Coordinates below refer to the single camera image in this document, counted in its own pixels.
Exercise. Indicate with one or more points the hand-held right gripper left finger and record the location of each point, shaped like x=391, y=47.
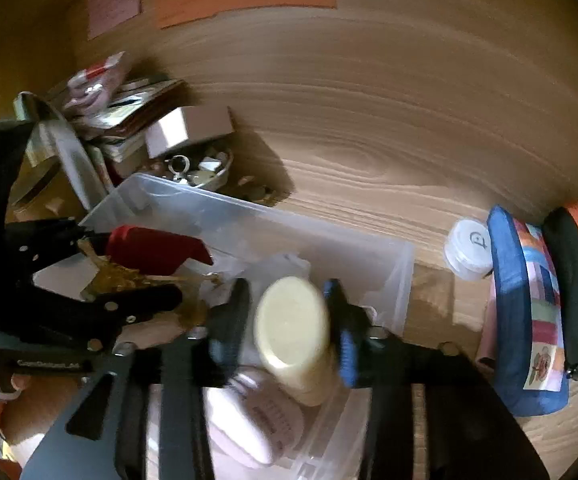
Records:
x=229, y=330

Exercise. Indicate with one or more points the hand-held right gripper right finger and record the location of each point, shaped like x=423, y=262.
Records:
x=343, y=340

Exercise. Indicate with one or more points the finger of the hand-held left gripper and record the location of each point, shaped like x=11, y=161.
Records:
x=134, y=302
x=54, y=235

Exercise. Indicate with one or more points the cream plastic bottle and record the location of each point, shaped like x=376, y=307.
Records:
x=294, y=335

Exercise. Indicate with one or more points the red clip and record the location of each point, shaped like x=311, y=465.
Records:
x=154, y=250

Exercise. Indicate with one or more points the clear plastic storage bin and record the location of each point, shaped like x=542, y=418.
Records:
x=269, y=230

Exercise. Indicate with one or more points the wooden desktop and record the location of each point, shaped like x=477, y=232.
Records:
x=394, y=135

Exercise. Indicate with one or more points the person's left hand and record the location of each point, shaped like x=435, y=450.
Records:
x=18, y=383

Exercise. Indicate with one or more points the white round case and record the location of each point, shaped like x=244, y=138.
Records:
x=254, y=420

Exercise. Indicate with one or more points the pile of small packets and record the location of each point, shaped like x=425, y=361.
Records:
x=119, y=105

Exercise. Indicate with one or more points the small metal dish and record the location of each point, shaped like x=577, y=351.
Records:
x=204, y=167

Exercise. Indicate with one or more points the white round jar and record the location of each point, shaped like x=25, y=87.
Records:
x=469, y=247

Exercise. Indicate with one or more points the blue patchwork pouch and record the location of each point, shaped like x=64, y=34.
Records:
x=519, y=320

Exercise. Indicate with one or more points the pink sticky note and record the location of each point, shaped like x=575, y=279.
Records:
x=114, y=4

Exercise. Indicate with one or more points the black orange zip pouch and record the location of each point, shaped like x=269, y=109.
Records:
x=576, y=270

